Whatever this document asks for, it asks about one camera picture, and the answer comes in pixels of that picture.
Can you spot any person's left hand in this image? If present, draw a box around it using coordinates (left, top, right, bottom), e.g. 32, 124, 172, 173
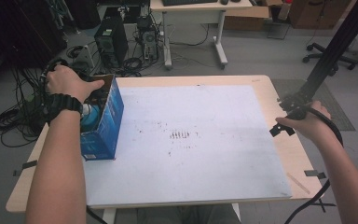
45, 64, 106, 105

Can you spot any blue cardboard box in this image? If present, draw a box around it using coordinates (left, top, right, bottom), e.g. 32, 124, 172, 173
79, 74, 125, 161

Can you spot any white foam mat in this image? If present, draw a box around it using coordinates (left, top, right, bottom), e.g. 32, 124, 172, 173
82, 84, 293, 209

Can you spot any bottle with red cap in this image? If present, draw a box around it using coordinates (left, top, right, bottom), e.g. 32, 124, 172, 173
278, 0, 293, 21

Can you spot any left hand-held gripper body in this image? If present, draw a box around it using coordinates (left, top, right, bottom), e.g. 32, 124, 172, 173
73, 45, 107, 104

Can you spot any black computer tower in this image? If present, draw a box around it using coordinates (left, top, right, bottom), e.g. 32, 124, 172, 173
93, 15, 129, 68

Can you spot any small black cable coil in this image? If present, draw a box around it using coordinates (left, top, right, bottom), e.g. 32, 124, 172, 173
65, 45, 83, 60

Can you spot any black wristwatch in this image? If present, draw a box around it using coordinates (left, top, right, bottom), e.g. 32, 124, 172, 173
41, 92, 85, 123

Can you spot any black metal stand post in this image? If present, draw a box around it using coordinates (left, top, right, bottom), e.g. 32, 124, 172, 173
304, 0, 358, 94

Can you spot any black cable coil by computers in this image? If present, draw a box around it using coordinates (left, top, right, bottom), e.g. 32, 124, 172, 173
122, 57, 145, 77

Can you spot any black cable bundle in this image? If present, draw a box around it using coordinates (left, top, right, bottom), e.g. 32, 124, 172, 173
0, 66, 55, 148

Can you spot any black office chair base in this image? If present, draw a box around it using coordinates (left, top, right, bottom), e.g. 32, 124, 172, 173
302, 42, 358, 71

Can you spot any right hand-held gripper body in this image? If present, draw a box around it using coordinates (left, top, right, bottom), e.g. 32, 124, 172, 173
278, 91, 312, 121

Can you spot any white table leg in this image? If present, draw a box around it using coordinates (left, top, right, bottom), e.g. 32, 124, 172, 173
102, 208, 117, 224
227, 203, 241, 223

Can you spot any black keyboard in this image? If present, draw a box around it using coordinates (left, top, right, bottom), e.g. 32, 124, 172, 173
161, 0, 219, 7

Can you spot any person's right hand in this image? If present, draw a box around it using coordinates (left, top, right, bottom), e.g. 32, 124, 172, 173
274, 100, 333, 144

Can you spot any flat brown cardboard box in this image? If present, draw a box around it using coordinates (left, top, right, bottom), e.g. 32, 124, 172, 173
223, 5, 271, 32

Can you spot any black tape piece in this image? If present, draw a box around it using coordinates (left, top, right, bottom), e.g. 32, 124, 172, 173
303, 169, 327, 180
12, 160, 38, 177

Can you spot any teal bottle with white cap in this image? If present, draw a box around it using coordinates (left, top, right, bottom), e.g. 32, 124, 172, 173
81, 104, 103, 133

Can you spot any black floor tape cross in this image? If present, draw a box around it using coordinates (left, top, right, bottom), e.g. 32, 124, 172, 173
315, 199, 337, 213

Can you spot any open grey computer case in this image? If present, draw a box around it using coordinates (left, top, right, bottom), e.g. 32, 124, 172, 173
136, 15, 160, 62

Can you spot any tan tape strip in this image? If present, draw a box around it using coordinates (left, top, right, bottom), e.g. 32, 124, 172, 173
286, 172, 311, 195

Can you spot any large brown cardboard box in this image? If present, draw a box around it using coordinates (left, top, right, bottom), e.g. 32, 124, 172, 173
288, 0, 352, 31

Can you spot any thick black right gripper cable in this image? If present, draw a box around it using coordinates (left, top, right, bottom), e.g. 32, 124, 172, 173
283, 105, 345, 224

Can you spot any white desk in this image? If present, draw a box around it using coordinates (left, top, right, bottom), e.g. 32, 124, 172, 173
149, 0, 254, 70

